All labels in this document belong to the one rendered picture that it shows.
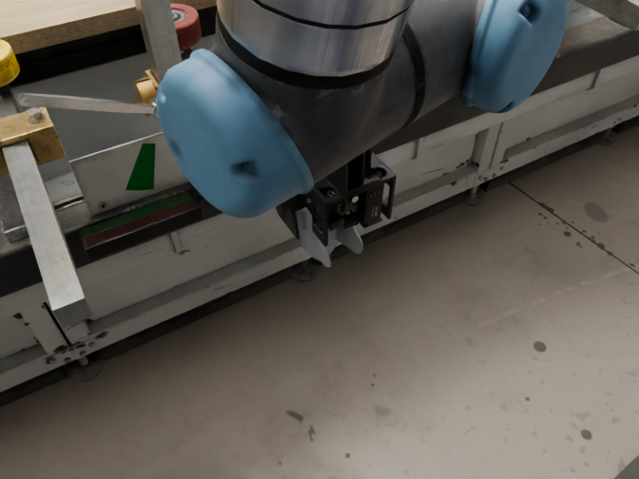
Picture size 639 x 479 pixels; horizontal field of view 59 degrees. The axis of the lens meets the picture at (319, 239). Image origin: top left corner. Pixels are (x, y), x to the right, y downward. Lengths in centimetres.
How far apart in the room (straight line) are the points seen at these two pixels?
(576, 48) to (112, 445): 133
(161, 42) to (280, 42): 57
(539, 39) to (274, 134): 16
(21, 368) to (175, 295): 37
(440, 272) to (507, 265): 20
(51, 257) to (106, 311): 81
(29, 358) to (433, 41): 128
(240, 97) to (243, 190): 4
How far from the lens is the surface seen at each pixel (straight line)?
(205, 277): 146
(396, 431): 141
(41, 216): 68
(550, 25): 33
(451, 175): 175
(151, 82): 81
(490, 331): 160
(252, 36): 21
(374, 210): 50
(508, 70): 31
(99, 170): 84
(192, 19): 87
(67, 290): 59
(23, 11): 98
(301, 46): 21
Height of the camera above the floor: 128
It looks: 47 degrees down
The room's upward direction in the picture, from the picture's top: straight up
